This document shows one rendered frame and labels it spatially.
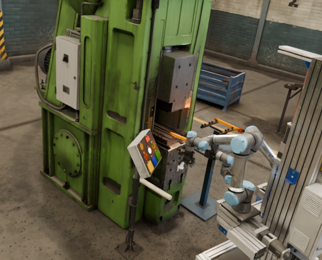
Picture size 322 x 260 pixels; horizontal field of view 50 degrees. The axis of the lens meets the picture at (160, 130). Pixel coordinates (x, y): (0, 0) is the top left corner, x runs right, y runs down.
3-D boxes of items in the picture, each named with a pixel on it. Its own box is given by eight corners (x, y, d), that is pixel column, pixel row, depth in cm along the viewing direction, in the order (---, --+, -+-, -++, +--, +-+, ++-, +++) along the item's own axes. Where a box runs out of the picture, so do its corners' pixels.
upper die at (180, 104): (184, 108, 322) (186, 98, 318) (171, 112, 308) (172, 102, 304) (152, 94, 346) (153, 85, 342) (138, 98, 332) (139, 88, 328)
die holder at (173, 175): (186, 177, 363) (192, 139, 344) (163, 190, 336) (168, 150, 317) (148, 156, 394) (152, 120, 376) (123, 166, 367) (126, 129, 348)
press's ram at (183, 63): (195, 95, 328) (201, 54, 311) (169, 103, 300) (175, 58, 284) (162, 83, 351) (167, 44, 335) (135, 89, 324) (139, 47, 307)
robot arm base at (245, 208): (254, 210, 266) (257, 200, 261) (241, 216, 257) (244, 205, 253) (240, 199, 276) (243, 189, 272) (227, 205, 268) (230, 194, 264)
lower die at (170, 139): (179, 141, 337) (180, 133, 334) (166, 147, 323) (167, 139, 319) (148, 126, 361) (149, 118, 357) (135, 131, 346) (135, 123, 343)
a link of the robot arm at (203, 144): (213, 140, 266) (202, 134, 273) (203, 143, 258) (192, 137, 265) (210, 149, 269) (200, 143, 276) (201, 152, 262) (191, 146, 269)
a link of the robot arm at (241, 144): (247, 203, 254) (257, 134, 235) (235, 210, 244) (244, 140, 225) (233, 196, 262) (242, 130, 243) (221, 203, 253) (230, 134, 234)
